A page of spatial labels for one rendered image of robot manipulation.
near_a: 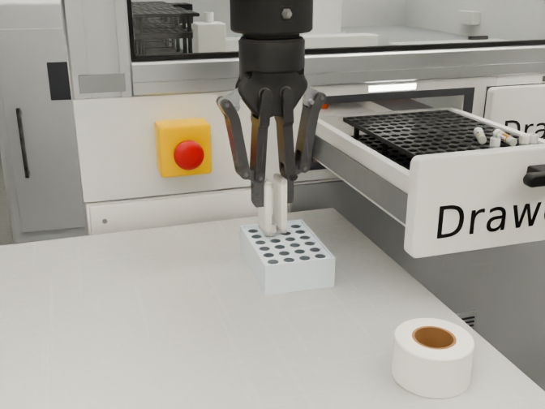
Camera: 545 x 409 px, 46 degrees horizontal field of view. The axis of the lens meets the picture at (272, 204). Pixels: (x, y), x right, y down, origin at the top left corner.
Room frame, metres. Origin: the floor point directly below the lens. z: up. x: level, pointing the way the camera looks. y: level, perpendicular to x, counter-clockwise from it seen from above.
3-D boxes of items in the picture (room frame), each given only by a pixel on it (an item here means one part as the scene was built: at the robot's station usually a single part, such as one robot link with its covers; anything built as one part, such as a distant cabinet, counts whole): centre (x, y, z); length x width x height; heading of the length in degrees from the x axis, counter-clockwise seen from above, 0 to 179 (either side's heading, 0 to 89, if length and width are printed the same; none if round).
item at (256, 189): (0.74, 0.03, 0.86); 0.03 x 0.01 x 0.05; 110
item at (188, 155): (0.83, 0.11, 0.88); 0.04 x 0.03 x 0.04; 108
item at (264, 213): (0.74, 0.01, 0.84); 0.03 x 0.01 x 0.07; 20
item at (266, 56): (0.75, 0.00, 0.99); 0.08 x 0.07 x 0.09; 110
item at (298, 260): (0.72, -0.02, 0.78); 0.12 x 0.08 x 0.04; 16
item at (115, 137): (1.45, -0.08, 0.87); 1.02 x 0.95 x 0.14; 108
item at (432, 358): (0.50, -0.14, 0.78); 0.07 x 0.07 x 0.04
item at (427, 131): (0.87, -0.22, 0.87); 0.22 x 0.18 x 0.06; 18
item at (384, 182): (0.88, -0.22, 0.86); 0.40 x 0.26 x 0.06; 18
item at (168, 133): (0.87, 0.12, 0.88); 0.07 x 0.05 x 0.07; 108
